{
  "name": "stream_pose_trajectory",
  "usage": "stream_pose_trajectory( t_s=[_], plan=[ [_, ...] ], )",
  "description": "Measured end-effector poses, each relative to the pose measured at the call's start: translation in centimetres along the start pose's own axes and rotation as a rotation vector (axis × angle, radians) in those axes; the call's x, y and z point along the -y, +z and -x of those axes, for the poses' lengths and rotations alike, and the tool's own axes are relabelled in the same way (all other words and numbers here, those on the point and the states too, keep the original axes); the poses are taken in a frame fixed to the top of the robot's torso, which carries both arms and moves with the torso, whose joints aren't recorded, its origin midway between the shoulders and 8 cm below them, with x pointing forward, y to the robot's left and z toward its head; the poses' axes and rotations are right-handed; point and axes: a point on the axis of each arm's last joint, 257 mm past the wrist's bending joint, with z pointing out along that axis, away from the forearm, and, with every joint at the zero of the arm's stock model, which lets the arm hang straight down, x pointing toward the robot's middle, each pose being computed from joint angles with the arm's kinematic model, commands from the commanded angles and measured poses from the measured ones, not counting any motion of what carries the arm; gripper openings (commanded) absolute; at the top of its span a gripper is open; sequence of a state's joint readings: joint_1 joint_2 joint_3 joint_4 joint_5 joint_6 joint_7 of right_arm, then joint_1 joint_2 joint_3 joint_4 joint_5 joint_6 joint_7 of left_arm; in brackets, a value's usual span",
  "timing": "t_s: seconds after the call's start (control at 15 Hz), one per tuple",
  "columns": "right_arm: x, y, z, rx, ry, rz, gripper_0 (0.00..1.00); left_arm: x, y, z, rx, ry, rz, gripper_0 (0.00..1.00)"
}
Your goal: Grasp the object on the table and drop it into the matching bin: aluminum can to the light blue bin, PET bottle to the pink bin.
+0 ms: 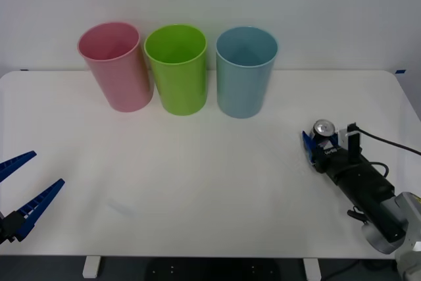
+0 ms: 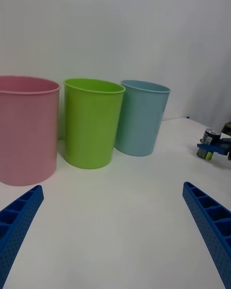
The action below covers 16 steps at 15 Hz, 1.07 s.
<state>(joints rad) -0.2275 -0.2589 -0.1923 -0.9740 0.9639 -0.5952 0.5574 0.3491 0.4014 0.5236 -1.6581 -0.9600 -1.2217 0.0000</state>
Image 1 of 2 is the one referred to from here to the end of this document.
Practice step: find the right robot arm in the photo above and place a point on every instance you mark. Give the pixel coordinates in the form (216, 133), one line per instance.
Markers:
(371, 195)

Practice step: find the pale blue plastic bin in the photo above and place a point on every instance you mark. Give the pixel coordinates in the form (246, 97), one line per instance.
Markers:
(241, 87)

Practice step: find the green plastic bin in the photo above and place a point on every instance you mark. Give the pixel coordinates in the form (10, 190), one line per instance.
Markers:
(181, 83)

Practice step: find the white table leg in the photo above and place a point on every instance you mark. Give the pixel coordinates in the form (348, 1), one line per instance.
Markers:
(90, 267)
(312, 269)

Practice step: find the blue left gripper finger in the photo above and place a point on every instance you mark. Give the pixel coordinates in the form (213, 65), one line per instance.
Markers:
(39, 205)
(14, 162)

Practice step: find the pink plastic bin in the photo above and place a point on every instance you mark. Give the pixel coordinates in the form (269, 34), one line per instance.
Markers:
(121, 73)

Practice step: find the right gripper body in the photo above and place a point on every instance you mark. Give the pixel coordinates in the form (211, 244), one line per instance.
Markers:
(332, 161)

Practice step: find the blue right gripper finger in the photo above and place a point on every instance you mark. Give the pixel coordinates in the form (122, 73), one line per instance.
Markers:
(335, 138)
(309, 146)

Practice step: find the blue drink can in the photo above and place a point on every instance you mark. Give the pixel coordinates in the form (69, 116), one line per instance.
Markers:
(324, 128)

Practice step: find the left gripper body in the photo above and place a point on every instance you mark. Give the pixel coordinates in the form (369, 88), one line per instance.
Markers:
(2, 228)

